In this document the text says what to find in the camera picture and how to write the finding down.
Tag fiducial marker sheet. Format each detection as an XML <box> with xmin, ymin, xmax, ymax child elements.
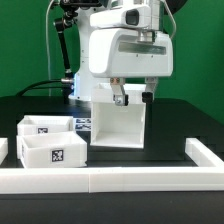
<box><xmin>74</xmin><ymin>118</ymin><xmax>91</xmax><ymax>131</ymax></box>

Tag white drawer box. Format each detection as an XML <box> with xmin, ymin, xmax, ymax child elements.
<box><xmin>17</xmin><ymin>131</ymin><xmax>87</xmax><ymax>168</ymax></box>
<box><xmin>17</xmin><ymin>115</ymin><xmax>74</xmax><ymax>136</ymax></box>

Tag white left border rail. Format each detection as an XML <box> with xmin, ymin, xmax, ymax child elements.
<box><xmin>0</xmin><ymin>138</ymin><xmax>8</xmax><ymax>165</ymax></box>

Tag white front border rail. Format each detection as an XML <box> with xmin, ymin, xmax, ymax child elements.
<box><xmin>0</xmin><ymin>167</ymin><xmax>224</xmax><ymax>194</ymax></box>

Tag white front drawer box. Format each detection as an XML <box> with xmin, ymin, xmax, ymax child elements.
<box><xmin>17</xmin><ymin>131</ymin><xmax>87</xmax><ymax>168</ymax></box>

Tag white rear drawer box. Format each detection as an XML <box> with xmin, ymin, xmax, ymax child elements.
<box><xmin>17</xmin><ymin>115</ymin><xmax>74</xmax><ymax>136</ymax></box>

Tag white border rail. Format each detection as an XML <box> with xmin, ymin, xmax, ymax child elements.
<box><xmin>0</xmin><ymin>167</ymin><xmax>224</xmax><ymax>194</ymax></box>
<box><xmin>185</xmin><ymin>138</ymin><xmax>224</xmax><ymax>168</ymax></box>
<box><xmin>0</xmin><ymin>138</ymin><xmax>8</xmax><ymax>165</ymax></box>

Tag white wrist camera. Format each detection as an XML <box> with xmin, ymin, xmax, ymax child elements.
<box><xmin>90</xmin><ymin>4</ymin><xmax>159</xmax><ymax>29</ymax></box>

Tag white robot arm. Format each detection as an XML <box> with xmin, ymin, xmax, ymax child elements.
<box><xmin>73</xmin><ymin>0</ymin><xmax>188</xmax><ymax>105</ymax></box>

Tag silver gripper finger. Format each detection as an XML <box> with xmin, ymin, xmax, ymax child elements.
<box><xmin>142</xmin><ymin>77</ymin><xmax>158</xmax><ymax>103</ymax></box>
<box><xmin>110</xmin><ymin>77</ymin><xmax>128</xmax><ymax>106</ymax></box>

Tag black cable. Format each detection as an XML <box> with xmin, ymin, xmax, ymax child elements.
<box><xmin>14</xmin><ymin>79</ymin><xmax>73</xmax><ymax>98</ymax></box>

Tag white drawer cabinet frame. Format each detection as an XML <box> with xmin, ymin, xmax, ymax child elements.
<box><xmin>91</xmin><ymin>83</ymin><xmax>146</xmax><ymax>149</ymax></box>

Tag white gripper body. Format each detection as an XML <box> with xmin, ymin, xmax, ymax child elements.
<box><xmin>89</xmin><ymin>28</ymin><xmax>173</xmax><ymax>78</ymax></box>

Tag white right border rail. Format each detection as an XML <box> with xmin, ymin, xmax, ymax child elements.
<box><xmin>185</xmin><ymin>138</ymin><xmax>224</xmax><ymax>168</ymax></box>

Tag grey thin cable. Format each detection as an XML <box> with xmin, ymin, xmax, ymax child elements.
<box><xmin>45</xmin><ymin>0</ymin><xmax>56</xmax><ymax>81</ymax></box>

